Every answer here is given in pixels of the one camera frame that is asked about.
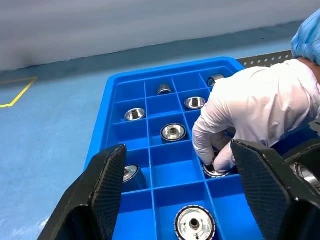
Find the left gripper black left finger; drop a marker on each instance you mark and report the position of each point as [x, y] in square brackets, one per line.
[100, 200]

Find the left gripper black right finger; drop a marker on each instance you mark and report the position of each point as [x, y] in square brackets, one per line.
[270, 195]

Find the blue compartment tray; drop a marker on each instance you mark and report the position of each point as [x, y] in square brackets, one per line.
[175, 170]

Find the white gloved person hand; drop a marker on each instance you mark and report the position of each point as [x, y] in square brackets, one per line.
[250, 105]

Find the blue plastic table cover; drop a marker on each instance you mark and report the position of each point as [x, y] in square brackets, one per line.
[50, 137]

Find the yellow tape double square marking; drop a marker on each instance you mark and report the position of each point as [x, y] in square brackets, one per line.
[23, 91]

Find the perforated metal tray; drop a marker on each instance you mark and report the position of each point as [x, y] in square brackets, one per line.
[265, 60]

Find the person head blue cleanroom cap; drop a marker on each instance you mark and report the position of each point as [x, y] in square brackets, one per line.
[308, 37]

